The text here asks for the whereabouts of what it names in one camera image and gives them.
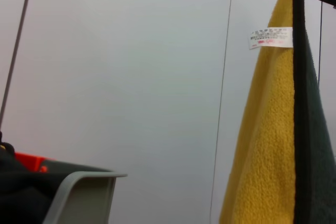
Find yellow and grey towel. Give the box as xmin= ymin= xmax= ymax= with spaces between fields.
xmin=219 ymin=0 xmax=336 ymax=224

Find grey perforated storage box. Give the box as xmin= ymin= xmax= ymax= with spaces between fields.
xmin=41 ymin=170 xmax=129 ymax=224

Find orange plastic object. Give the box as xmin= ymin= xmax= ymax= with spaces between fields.
xmin=14 ymin=152 xmax=58 ymax=174

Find dark crumpled cloths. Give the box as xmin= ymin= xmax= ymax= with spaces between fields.
xmin=0 ymin=129 xmax=114 ymax=224

